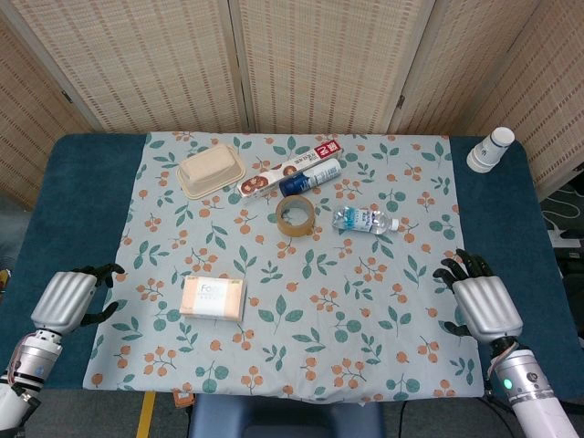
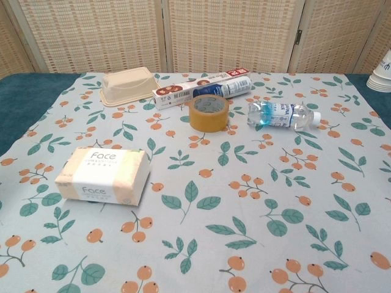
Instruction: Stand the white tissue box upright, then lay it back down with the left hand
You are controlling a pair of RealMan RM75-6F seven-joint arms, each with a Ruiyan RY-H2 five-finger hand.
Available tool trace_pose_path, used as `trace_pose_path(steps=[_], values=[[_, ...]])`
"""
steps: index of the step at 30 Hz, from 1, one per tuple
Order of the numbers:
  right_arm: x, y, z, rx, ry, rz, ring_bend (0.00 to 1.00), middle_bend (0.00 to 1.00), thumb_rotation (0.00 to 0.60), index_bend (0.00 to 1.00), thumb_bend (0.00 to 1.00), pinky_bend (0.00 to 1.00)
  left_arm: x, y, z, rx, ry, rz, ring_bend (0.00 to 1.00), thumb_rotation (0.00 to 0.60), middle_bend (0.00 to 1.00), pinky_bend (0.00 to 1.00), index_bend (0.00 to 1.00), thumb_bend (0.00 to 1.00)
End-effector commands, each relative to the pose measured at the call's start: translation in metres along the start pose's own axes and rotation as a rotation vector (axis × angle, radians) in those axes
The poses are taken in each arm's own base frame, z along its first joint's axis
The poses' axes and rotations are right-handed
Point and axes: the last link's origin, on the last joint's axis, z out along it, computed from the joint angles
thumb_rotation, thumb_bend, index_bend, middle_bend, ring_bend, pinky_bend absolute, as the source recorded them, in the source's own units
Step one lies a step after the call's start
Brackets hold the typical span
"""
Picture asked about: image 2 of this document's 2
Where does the beige Face tissue pack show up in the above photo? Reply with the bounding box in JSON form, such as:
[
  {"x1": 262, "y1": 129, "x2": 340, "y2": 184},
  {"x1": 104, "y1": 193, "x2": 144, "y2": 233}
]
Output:
[{"x1": 54, "y1": 146, "x2": 153, "y2": 208}]

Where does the floral fruit print tablecloth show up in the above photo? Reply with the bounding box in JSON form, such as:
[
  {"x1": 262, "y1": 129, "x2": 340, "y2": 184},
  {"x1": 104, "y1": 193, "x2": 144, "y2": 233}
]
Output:
[{"x1": 0, "y1": 71, "x2": 391, "y2": 293}]

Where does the red white toothpaste box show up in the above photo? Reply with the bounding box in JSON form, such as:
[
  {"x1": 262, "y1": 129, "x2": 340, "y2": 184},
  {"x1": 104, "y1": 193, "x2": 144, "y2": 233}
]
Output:
[{"x1": 152, "y1": 68, "x2": 250, "y2": 110}]

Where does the brown packing tape roll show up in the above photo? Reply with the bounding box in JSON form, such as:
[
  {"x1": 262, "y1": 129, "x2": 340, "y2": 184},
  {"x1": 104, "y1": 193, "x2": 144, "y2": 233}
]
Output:
[{"x1": 188, "y1": 94, "x2": 229, "y2": 133}]

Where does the blue white spray can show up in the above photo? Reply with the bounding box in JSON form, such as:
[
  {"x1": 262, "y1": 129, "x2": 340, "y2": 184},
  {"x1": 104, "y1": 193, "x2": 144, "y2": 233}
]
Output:
[{"x1": 192, "y1": 75, "x2": 252, "y2": 100}]

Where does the beige rectangular food container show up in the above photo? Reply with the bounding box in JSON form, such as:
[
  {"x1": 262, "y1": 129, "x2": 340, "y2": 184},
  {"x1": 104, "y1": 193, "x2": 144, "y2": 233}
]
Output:
[{"x1": 100, "y1": 67, "x2": 162, "y2": 107}]

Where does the clear plastic water bottle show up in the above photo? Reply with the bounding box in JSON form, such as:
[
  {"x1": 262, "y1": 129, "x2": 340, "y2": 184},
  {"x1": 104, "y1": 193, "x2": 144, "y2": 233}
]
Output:
[{"x1": 246, "y1": 101, "x2": 321, "y2": 132}]

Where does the woven bamboo folding screen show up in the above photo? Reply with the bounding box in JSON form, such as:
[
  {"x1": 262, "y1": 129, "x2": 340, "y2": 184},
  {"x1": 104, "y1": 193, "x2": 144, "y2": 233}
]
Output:
[{"x1": 0, "y1": 0, "x2": 391, "y2": 74}]

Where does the white paper cup stack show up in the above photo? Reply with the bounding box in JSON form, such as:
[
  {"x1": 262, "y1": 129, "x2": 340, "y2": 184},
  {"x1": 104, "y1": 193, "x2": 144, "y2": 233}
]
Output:
[{"x1": 366, "y1": 48, "x2": 391, "y2": 92}]

